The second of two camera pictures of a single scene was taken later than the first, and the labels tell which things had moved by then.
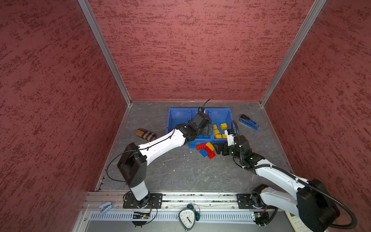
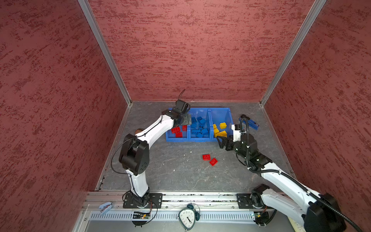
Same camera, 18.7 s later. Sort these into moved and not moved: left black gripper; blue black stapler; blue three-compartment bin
Moved: left black gripper
Not moved: blue three-compartment bin; blue black stapler
